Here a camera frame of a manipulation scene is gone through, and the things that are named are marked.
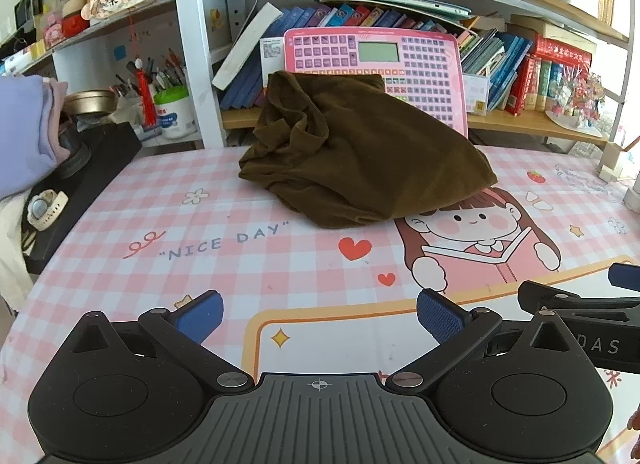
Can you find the pink checked cartoon table mat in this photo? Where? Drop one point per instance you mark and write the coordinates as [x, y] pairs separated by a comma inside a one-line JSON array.
[[200, 264]]

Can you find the cream cloth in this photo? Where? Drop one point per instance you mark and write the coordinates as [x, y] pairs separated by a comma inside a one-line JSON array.
[[12, 249]]

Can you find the teal flat folder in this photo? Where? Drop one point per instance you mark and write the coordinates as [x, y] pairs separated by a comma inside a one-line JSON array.
[[390, 0]]

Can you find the purple folded cloth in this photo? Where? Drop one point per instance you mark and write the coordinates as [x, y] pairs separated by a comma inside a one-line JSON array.
[[22, 129]]

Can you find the red round toy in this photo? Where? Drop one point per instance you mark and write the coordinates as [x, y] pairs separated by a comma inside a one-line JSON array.
[[75, 22]]

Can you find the row of red books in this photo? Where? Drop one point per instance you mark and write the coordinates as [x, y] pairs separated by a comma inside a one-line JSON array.
[[545, 74]]

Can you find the brown cloth garment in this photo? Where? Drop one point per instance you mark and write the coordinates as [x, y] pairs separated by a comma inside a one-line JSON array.
[[365, 159]]

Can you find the white wristwatch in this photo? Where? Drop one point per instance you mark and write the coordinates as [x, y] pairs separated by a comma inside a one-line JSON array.
[[44, 209]]

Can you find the pink folded cloth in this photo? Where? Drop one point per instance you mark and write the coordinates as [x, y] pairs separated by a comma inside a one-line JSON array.
[[56, 94]]

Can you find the grey side shelf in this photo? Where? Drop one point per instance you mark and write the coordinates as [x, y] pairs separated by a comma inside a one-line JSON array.
[[90, 29]]

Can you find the black flat case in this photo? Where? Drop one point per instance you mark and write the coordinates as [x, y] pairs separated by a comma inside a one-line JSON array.
[[102, 154]]

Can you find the white jar green lid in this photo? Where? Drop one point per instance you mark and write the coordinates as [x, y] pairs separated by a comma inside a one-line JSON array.
[[175, 117]]

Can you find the black round object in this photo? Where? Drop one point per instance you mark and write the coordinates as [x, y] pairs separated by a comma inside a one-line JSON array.
[[72, 149]]

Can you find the red tassel ornament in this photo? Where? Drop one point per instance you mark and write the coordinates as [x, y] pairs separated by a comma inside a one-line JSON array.
[[145, 94]]

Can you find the white wooden bookshelf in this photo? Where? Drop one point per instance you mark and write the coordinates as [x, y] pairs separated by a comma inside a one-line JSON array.
[[190, 44]]

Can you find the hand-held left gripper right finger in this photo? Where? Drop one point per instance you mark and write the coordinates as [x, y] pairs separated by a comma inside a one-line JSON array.
[[440, 316]]

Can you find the gold metal bowl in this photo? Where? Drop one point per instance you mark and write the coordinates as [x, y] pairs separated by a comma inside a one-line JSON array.
[[90, 102]]

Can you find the bunch of pens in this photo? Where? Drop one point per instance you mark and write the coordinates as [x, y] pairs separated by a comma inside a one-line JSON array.
[[167, 72]]

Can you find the thick white book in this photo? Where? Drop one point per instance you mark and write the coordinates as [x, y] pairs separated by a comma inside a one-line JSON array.
[[245, 47]]

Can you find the pink toy keyboard tablet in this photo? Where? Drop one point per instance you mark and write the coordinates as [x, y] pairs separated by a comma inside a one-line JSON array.
[[425, 74]]

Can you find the white card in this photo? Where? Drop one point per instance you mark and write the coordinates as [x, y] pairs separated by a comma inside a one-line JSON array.
[[476, 94]]

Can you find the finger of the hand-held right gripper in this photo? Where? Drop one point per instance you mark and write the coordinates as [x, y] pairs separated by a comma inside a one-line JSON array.
[[575, 301], [627, 276]]

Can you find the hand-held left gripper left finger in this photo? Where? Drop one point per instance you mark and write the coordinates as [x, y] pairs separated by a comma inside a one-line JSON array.
[[200, 314]]

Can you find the row of colourful books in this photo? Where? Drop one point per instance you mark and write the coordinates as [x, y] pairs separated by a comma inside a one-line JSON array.
[[495, 59]]

